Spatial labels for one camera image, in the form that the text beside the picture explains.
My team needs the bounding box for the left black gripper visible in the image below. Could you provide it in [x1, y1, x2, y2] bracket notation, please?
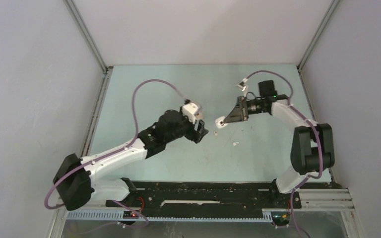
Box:
[165, 106, 208, 144]

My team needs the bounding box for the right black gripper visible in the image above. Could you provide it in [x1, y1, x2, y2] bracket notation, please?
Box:
[223, 96, 261, 124]

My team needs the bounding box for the white earbud charging case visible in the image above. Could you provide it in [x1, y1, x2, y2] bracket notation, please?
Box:
[215, 116, 228, 129]

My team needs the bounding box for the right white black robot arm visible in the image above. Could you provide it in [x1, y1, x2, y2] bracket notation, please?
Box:
[215, 80, 334, 207]

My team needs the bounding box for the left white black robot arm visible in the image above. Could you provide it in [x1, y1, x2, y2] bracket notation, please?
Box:
[53, 107, 208, 211]

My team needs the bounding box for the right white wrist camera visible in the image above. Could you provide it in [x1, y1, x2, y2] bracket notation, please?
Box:
[237, 78, 248, 92]

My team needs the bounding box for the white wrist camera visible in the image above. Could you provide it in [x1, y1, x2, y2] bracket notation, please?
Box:
[181, 101, 203, 124]
[237, 78, 248, 92]

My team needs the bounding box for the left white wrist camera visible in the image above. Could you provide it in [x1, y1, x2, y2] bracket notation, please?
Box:
[181, 101, 203, 124]

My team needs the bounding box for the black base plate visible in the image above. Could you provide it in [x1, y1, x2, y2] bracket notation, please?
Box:
[121, 181, 298, 218]

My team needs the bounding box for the aluminium frame rail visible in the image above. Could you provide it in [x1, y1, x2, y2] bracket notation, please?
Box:
[262, 188, 356, 212]

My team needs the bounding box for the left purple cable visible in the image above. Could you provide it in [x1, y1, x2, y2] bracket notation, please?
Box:
[44, 78, 191, 210]

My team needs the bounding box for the white slotted cable duct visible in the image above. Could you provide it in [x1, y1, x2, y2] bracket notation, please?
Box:
[66, 210, 272, 223]

